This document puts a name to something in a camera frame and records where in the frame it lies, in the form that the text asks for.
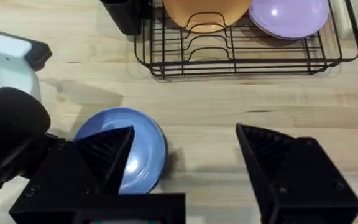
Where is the orange plate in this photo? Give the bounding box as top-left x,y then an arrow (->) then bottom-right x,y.
162,0 -> 253,34

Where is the black wire dish rack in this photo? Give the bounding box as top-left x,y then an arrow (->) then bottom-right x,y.
134,0 -> 358,79

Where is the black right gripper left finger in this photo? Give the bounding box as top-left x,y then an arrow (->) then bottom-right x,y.
19,125 -> 135,200

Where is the black cutlery holder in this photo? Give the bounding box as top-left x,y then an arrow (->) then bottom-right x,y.
99,0 -> 154,36

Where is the purple plate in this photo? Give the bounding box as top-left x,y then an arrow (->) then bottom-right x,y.
247,0 -> 331,40

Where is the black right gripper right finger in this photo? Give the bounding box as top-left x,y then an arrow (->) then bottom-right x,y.
235,123 -> 358,224

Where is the blue plate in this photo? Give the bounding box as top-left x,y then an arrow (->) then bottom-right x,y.
73,106 -> 169,195

